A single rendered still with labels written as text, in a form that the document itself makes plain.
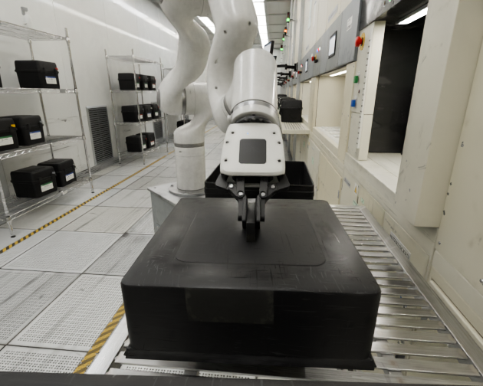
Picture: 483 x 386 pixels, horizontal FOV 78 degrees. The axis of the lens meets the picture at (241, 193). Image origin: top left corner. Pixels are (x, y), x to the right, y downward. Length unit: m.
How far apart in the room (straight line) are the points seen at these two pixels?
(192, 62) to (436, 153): 0.73
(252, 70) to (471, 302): 0.56
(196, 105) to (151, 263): 0.86
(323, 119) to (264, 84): 2.35
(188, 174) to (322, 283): 0.92
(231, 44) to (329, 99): 2.27
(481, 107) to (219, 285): 0.54
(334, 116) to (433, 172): 2.22
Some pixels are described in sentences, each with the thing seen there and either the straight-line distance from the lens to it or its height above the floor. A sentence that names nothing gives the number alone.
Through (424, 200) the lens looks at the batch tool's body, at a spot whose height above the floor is 0.93.
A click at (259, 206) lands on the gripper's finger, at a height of 0.99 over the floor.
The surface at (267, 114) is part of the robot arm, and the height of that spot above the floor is 1.11.
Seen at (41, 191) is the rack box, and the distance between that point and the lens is 3.48.
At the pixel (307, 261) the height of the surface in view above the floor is 0.95.
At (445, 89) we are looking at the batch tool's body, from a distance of 0.70.
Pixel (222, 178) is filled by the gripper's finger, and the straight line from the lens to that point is 0.47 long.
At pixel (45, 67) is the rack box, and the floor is 1.38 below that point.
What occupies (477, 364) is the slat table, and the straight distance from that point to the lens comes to 0.62.
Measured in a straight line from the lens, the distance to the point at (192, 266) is 0.37.
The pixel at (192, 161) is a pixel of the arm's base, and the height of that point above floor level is 0.89.
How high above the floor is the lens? 1.15
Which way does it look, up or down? 19 degrees down
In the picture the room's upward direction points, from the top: straight up
